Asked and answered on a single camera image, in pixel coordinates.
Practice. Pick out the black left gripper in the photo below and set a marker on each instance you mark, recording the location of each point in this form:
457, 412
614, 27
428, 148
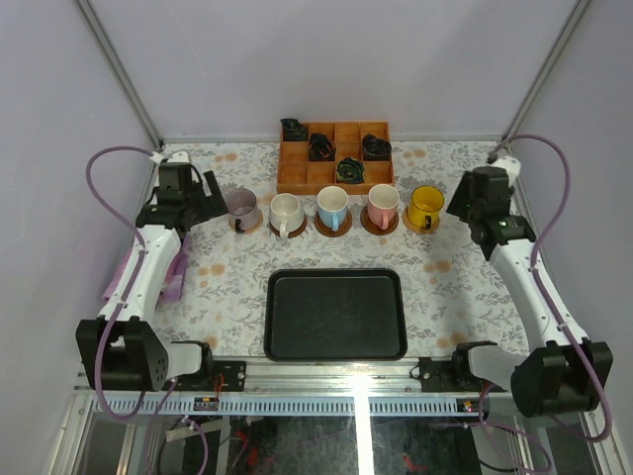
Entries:
199, 204

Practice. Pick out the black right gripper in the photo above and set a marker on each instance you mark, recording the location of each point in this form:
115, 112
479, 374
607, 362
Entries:
457, 204

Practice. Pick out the woven rattan coaster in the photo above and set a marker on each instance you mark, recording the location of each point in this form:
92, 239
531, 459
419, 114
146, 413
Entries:
421, 221
247, 224

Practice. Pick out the purple glass mug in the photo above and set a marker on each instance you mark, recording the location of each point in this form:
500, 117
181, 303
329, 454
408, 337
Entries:
240, 202

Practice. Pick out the yellow black mug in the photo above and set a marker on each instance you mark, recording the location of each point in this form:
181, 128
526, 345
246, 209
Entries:
428, 198

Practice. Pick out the cream speckled mug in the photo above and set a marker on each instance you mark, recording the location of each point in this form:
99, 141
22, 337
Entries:
286, 214

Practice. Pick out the brown wooden coaster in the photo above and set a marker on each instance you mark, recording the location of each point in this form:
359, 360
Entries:
375, 230
292, 234
344, 228

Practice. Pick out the pink ceramic mug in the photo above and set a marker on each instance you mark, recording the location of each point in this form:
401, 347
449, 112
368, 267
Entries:
383, 201

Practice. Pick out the light blue mug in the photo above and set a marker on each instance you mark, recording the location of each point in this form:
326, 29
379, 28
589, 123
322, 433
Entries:
332, 205

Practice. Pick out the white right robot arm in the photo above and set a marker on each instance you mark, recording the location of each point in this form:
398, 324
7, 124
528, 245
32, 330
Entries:
565, 370

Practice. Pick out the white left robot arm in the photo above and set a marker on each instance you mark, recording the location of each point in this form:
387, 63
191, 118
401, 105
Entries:
120, 349

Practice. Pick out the purple snowflake cloth bag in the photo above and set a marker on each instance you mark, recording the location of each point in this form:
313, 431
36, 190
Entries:
172, 288

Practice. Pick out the dark rolled cloth top-left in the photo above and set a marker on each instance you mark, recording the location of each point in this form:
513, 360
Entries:
294, 131

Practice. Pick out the dark rolled cloth right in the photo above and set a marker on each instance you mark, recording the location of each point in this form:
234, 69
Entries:
375, 149

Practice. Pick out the dark rolled cloth with orange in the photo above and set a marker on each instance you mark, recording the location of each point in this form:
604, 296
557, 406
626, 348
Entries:
321, 148

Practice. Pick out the orange wooden compartment box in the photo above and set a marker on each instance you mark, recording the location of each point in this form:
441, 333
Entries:
353, 155

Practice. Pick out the dark rolled cloth green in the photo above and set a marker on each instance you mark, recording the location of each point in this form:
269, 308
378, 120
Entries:
350, 170

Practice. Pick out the black plastic tray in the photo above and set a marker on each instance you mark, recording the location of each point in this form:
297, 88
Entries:
327, 314

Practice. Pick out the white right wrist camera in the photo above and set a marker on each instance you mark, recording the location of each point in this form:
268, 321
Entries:
509, 164

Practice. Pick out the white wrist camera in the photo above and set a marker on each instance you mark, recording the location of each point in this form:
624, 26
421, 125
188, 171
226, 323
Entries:
509, 164
179, 157

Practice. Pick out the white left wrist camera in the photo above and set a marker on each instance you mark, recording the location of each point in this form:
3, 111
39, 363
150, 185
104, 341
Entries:
179, 157

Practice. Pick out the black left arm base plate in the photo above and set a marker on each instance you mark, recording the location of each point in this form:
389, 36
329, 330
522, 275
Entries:
223, 376

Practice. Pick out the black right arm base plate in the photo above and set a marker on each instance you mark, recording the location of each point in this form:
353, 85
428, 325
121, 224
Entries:
438, 376

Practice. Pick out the aluminium front rail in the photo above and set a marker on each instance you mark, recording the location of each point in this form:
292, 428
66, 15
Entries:
320, 389

